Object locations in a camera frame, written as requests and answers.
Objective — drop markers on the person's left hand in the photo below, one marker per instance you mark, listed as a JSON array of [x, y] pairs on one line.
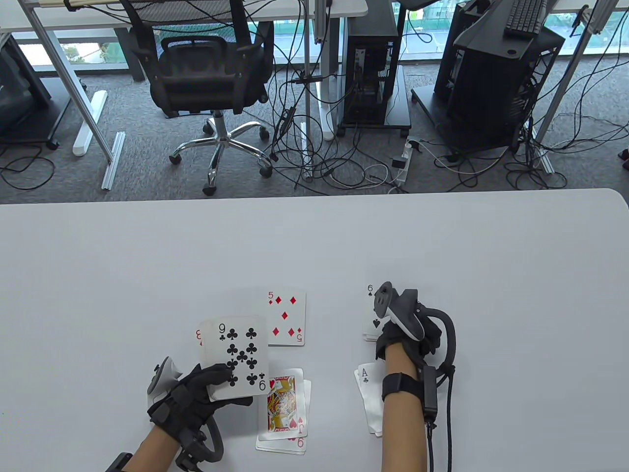
[[185, 410]]

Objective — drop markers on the person's right hand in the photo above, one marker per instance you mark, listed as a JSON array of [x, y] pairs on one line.
[[430, 339]]

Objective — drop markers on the many-pip spades playing card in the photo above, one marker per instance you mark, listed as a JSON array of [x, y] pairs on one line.
[[369, 312]]

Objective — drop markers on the stack of playing cards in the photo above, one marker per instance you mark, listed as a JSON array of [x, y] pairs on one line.
[[236, 344]]

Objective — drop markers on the many-pip hearts playing card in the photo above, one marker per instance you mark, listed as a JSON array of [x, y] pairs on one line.
[[280, 446]]

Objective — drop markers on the few-pip diamonds playing card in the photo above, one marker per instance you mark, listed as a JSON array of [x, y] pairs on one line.
[[295, 314]]

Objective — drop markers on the person's right forearm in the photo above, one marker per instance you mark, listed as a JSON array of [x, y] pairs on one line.
[[403, 432]]

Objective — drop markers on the person's left forearm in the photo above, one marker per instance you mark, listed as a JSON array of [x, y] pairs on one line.
[[153, 455]]

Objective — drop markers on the grey and white handheld controller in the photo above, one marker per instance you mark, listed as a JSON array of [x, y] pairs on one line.
[[159, 378], [405, 314]]

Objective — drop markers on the white power strip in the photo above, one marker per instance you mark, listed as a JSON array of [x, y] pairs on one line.
[[404, 169]]

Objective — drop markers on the black rolling computer stand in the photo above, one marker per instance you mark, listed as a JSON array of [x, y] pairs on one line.
[[400, 110]]

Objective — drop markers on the black flat floor stand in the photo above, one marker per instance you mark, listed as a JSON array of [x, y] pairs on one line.
[[426, 105]]

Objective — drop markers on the large black computer tower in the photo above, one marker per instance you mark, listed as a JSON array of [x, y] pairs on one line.
[[491, 98]]

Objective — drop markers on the black computer case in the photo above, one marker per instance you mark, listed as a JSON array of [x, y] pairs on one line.
[[444, 59]]

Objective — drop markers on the black tilted board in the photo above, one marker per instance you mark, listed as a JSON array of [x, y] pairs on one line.
[[484, 42]]

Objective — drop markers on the black mesh office chair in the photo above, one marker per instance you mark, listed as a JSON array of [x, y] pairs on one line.
[[196, 83]]

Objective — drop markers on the black keyboard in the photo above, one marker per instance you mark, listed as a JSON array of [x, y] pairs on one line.
[[526, 17]]

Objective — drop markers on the black rolling cabinet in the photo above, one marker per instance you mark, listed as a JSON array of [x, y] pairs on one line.
[[19, 98]]

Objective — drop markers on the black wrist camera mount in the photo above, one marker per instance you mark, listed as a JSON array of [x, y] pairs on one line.
[[191, 457], [430, 393]]

